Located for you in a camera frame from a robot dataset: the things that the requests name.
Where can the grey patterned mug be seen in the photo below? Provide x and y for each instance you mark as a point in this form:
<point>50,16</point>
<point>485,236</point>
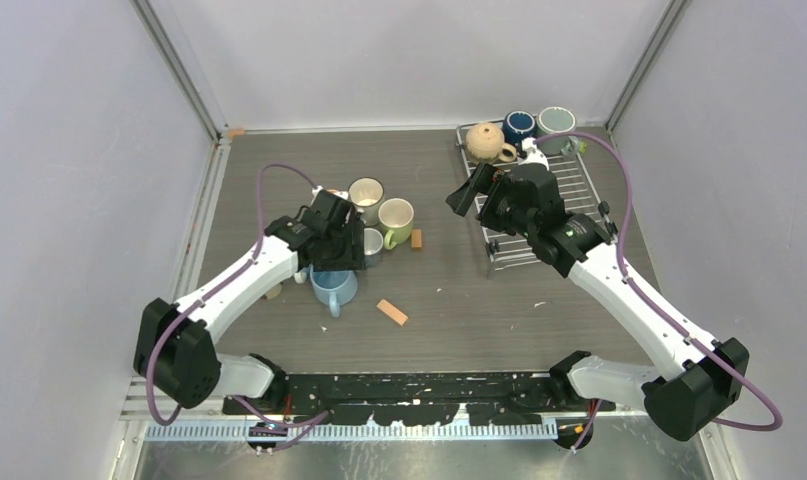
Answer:
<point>555,120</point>

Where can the beige brown cup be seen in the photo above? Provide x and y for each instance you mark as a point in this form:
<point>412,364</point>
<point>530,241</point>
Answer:
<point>273,292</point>

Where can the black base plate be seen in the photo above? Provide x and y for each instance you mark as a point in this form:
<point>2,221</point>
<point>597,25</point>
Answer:
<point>415,399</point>

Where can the blue white gradient mug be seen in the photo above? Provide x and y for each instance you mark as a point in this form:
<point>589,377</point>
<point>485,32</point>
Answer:
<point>303,275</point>

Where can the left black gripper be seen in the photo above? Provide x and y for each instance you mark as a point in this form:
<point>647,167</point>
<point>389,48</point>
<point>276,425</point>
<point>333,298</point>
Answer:
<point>353,256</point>

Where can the long light wooden block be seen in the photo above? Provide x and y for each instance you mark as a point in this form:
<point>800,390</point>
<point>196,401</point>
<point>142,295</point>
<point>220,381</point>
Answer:
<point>392,312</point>

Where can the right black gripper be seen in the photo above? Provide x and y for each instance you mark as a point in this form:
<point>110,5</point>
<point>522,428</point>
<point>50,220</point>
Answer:
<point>480,181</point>

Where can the navy blue mug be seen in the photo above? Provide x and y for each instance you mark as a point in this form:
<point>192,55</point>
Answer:
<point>518,125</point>

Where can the wire dish rack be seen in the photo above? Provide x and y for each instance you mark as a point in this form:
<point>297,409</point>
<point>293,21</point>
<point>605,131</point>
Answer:
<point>589,236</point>

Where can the light blue mug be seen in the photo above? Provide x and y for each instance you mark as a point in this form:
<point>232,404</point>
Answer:
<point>334,288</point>

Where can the white fluted bowl cup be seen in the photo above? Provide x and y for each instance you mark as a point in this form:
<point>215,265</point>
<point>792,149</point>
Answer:
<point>367,194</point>

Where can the small brown wooden block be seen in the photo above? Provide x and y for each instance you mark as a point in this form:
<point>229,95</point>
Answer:
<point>416,240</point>

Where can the light green mug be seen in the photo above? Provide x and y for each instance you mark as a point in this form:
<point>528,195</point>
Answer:
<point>396,216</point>

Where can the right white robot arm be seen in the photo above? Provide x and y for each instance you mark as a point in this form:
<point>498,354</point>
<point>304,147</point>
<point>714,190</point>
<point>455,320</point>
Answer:
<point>692,377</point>

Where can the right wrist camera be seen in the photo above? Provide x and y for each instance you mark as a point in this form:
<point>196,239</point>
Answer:
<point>531,154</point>

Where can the small grey blue mug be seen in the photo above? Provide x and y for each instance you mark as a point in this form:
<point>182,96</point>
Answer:
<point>373,247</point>

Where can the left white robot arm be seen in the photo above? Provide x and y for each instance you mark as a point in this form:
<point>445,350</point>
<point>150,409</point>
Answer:
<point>176,345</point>

